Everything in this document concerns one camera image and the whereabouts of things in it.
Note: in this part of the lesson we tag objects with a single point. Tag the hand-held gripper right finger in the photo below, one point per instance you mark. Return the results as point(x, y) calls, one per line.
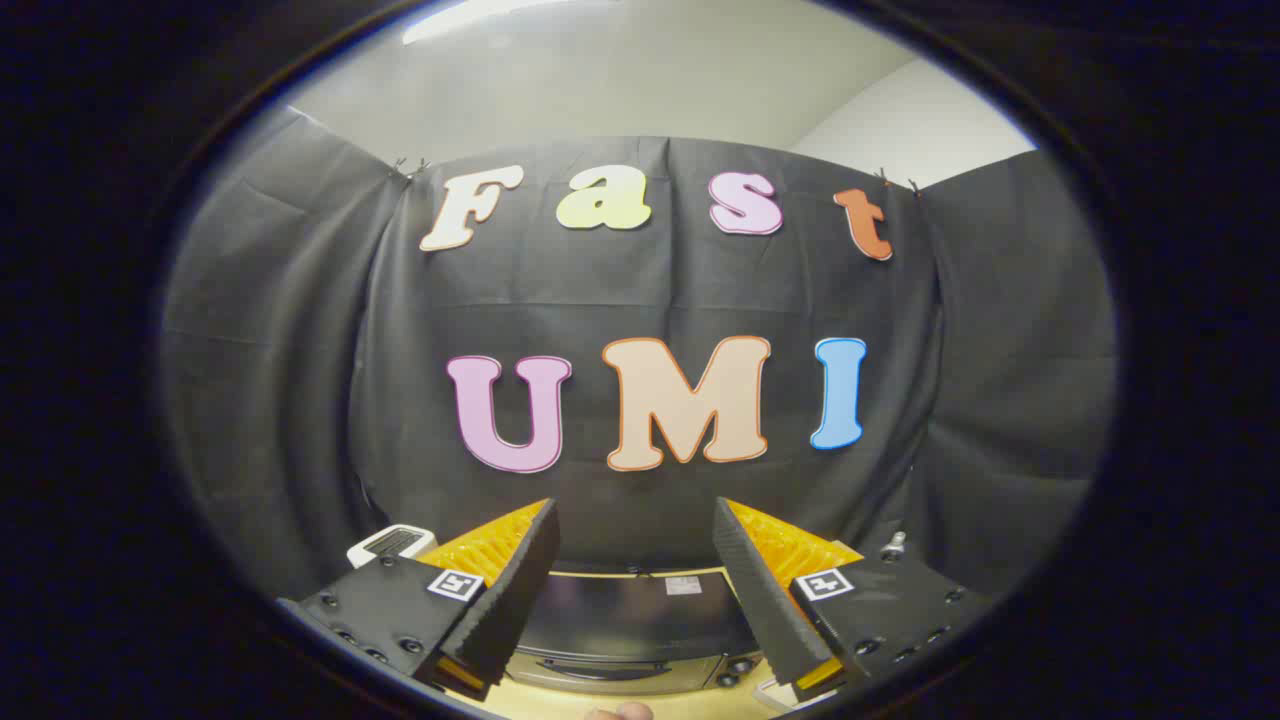
point(760, 590)

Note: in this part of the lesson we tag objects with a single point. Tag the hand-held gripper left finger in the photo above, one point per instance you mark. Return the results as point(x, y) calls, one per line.
point(515, 585)

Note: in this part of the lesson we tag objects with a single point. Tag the black toaster oven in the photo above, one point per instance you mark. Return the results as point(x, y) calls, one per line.
point(630, 620)

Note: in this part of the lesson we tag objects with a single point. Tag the white pop-up toaster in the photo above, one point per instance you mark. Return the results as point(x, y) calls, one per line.
point(390, 542)

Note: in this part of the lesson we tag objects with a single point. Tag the pink labelled bottle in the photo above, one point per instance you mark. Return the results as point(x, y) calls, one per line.
point(893, 547)

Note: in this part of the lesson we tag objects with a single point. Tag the black backdrop cloth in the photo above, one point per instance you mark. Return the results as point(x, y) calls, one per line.
point(640, 290)

